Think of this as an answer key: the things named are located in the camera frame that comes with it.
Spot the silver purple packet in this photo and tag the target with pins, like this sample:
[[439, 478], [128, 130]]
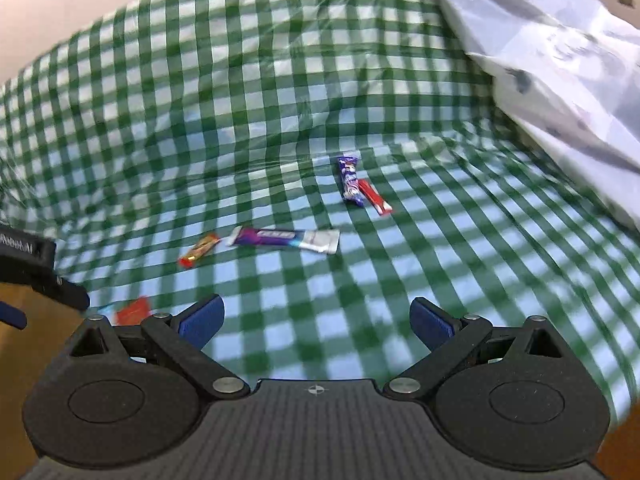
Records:
[[280, 239]]

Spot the white printed blanket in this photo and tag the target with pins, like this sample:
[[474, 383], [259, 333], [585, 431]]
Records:
[[550, 60]]

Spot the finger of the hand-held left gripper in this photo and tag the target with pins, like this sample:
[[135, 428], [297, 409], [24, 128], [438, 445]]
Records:
[[11, 316], [62, 291]]

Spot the red snack packet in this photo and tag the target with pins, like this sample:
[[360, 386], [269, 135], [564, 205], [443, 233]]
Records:
[[132, 311]]

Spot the purple snack packet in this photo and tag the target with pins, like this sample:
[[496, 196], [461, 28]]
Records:
[[350, 182]]

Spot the red stick packet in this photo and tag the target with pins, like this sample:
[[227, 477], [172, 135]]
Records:
[[376, 198]]

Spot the green checkered tablecloth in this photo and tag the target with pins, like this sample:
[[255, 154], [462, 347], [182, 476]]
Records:
[[300, 110]]

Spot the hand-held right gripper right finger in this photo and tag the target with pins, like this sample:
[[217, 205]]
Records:
[[432, 324]]

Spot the gold red wrapped candy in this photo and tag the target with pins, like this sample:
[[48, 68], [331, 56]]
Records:
[[200, 250]]

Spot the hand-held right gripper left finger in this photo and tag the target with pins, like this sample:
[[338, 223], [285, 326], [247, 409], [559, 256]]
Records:
[[202, 319]]

